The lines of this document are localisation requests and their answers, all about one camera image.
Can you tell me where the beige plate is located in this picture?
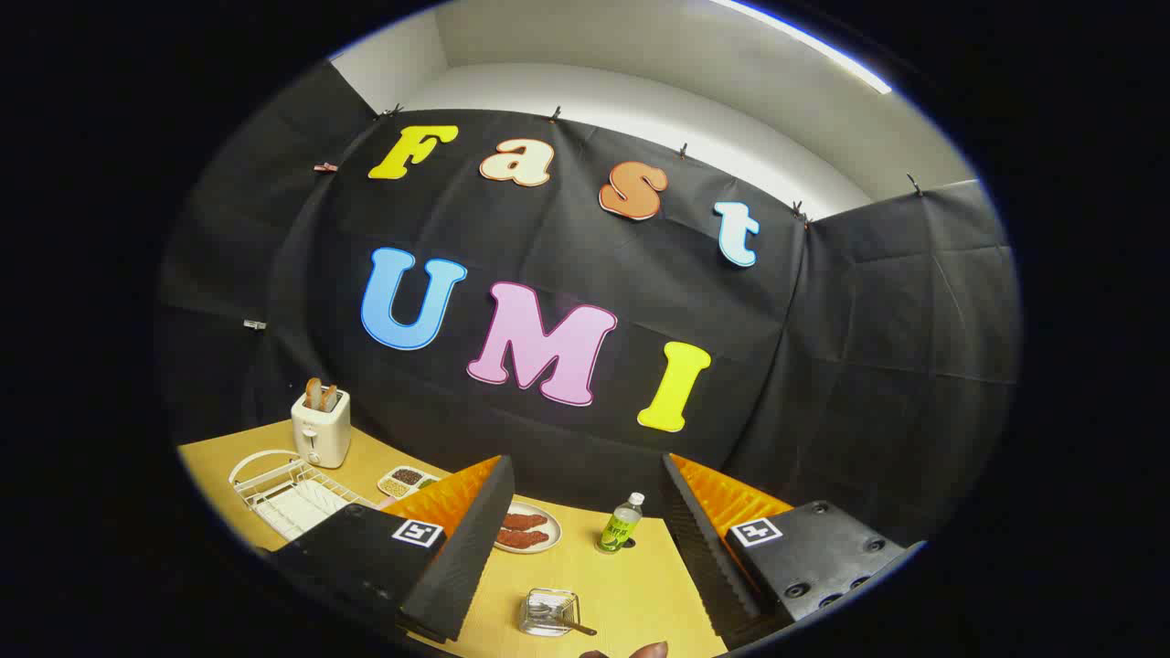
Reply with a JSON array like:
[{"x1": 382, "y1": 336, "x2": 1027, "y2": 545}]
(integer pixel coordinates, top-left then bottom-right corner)
[{"x1": 494, "y1": 501, "x2": 563, "y2": 555}]

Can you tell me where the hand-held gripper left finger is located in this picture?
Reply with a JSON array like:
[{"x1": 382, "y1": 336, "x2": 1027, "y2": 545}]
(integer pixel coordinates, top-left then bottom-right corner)
[{"x1": 265, "y1": 454, "x2": 516, "y2": 645}]

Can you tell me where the white divided seasoning tray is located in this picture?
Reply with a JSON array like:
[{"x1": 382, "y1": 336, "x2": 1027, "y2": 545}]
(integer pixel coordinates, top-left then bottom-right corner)
[{"x1": 378, "y1": 465, "x2": 441, "y2": 500}]

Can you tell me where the white wire dish rack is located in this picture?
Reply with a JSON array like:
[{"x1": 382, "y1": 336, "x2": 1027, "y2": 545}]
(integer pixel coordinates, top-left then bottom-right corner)
[{"x1": 229, "y1": 450, "x2": 376, "y2": 542}]

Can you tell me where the white toaster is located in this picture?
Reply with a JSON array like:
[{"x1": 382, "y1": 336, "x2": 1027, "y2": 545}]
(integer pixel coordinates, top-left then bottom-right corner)
[{"x1": 291, "y1": 388, "x2": 352, "y2": 470}]

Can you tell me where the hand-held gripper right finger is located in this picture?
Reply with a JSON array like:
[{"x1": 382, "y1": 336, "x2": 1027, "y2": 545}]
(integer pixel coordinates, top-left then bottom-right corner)
[{"x1": 660, "y1": 452, "x2": 926, "y2": 652}]

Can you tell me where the green label drink bottle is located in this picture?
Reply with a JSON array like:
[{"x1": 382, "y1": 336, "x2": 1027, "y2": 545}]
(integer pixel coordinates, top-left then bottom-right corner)
[{"x1": 597, "y1": 493, "x2": 646, "y2": 555}]

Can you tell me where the metal spoon with wooden handle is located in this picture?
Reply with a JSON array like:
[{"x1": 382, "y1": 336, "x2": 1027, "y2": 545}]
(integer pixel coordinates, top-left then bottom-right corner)
[{"x1": 528, "y1": 603, "x2": 598, "y2": 637}]

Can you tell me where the metal wire basket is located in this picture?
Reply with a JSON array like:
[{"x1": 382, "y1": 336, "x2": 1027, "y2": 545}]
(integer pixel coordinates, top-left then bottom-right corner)
[{"x1": 518, "y1": 589, "x2": 581, "y2": 638}]

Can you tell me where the black backdrop cloth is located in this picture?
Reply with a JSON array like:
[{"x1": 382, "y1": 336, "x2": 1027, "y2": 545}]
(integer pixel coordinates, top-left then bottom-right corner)
[{"x1": 155, "y1": 59, "x2": 1023, "y2": 549}]

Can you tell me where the white ribbed drain tray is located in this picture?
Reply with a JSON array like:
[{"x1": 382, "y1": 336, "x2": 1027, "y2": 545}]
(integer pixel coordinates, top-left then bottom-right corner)
[{"x1": 256, "y1": 480, "x2": 362, "y2": 540}]

